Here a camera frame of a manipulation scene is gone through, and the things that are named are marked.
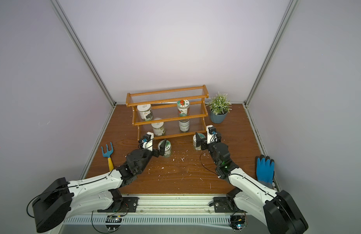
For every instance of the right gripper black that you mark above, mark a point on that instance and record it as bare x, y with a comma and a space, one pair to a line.
206, 145

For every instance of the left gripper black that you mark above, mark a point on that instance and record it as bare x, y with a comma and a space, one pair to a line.
156, 154

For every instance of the jar with green leaf lid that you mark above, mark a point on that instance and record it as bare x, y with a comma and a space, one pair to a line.
165, 148

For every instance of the jar with red strawberry lid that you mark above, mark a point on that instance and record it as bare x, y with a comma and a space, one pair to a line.
183, 106

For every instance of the jar with plain white lid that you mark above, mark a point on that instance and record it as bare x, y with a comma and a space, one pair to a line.
145, 112

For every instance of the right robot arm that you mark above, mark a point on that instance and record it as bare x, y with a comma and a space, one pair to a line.
277, 210

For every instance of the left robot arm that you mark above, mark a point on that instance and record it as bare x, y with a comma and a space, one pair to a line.
64, 199

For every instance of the wooden three-tier shelf rack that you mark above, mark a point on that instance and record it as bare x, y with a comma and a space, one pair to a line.
164, 108

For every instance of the potted green plant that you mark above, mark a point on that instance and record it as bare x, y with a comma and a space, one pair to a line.
219, 107

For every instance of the blue garden hand rake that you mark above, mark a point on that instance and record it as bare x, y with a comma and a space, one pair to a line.
106, 153

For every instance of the blue gardening glove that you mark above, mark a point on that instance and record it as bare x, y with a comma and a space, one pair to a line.
265, 170

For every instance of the left controller board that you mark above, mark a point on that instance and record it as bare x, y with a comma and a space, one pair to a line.
113, 222

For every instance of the controller board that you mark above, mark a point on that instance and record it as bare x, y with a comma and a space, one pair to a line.
113, 222
238, 222

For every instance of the right controller board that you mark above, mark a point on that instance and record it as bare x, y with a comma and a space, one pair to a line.
238, 222

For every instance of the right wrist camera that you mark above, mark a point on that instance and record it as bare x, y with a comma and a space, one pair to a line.
213, 136

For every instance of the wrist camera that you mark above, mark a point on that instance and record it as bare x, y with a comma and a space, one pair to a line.
213, 136
146, 141

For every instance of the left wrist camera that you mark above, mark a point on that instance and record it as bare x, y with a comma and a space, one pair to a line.
146, 141

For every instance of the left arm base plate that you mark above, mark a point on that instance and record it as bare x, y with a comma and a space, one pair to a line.
123, 205

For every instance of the aluminium front rail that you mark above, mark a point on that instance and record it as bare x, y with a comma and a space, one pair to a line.
172, 210

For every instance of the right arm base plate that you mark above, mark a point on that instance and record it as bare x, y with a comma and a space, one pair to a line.
224, 205

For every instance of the right aluminium corner post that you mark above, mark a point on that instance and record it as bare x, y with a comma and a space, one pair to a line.
272, 49

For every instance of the aluminium corner post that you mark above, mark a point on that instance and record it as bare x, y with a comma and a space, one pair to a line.
59, 11
272, 49

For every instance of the left aluminium corner post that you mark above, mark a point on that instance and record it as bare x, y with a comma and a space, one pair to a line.
59, 11

